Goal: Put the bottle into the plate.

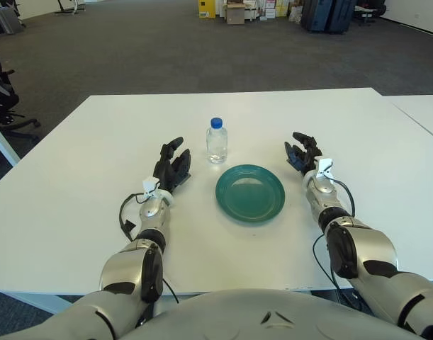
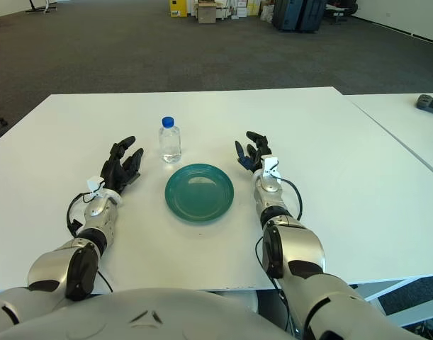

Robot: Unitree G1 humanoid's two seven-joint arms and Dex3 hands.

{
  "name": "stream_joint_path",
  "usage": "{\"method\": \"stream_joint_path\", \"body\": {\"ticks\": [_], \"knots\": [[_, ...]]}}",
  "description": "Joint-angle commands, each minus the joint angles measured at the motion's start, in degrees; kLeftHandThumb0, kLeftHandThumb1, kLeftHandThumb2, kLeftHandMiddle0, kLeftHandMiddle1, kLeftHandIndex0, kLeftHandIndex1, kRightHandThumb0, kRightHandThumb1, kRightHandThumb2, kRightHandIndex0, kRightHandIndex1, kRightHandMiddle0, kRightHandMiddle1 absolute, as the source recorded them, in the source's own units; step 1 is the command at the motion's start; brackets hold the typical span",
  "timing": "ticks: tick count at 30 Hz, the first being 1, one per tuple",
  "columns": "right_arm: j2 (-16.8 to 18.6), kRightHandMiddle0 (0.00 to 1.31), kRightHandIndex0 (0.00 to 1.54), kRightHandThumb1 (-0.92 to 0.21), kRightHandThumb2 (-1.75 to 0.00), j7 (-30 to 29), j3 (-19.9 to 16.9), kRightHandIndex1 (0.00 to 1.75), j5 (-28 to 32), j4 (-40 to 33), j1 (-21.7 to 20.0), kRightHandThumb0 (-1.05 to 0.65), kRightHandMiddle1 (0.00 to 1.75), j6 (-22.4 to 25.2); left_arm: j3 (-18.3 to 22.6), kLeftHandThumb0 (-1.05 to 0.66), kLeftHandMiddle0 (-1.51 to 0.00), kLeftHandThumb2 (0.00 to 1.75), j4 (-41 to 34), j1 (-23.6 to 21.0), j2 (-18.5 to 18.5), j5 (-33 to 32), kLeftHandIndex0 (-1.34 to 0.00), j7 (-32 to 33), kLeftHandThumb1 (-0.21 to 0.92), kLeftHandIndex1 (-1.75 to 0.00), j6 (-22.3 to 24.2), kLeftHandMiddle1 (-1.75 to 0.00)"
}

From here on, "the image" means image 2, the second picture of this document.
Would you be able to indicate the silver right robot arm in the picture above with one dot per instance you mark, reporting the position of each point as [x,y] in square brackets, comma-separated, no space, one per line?
[301,244]

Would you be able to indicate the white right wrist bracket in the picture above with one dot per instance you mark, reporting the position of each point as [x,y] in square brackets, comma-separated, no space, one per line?
[270,164]

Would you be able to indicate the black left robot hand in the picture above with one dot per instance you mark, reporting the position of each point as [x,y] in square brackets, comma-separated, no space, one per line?
[117,173]

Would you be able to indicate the white table frame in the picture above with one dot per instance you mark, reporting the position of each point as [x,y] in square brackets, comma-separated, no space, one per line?
[379,287]

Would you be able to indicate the green round plate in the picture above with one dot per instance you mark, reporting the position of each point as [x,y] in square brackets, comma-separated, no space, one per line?
[198,198]

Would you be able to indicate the white plastic bag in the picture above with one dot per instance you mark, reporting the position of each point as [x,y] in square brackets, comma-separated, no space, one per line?
[266,13]

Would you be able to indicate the black office chair with desk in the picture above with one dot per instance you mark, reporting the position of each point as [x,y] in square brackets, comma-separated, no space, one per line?
[340,8]

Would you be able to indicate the stack of white boxes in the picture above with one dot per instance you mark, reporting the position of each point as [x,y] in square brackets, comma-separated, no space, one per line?
[244,7]

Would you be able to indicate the clear bottle blue cap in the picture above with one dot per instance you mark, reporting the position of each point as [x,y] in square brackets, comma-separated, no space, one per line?
[170,141]

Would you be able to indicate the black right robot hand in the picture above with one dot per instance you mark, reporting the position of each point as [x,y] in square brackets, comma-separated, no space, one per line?
[257,150]

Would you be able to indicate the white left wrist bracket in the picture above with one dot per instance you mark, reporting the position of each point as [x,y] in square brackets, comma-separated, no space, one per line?
[95,184]

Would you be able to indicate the black suitcase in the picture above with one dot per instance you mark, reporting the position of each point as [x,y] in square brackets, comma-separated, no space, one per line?
[313,16]

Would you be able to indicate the dark blue suitcase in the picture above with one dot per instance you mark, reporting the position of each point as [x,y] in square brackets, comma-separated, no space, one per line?
[287,14]

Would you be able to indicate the grey robot torso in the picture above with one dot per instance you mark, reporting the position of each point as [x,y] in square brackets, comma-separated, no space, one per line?
[166,318]

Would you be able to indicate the dark grey handheld device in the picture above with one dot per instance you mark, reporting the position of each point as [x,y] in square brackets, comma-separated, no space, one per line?
[430,104]

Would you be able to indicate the brown cardboard box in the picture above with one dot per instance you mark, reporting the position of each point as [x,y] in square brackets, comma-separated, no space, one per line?
[206,14]

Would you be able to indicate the yellow box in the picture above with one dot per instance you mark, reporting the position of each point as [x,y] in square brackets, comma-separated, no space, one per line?
[178,8]

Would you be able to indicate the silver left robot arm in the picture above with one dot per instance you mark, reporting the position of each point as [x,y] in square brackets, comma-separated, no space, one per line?
[95,212]

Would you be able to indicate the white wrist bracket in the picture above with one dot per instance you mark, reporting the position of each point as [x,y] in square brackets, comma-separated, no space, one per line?
[270,164]
[95,184]

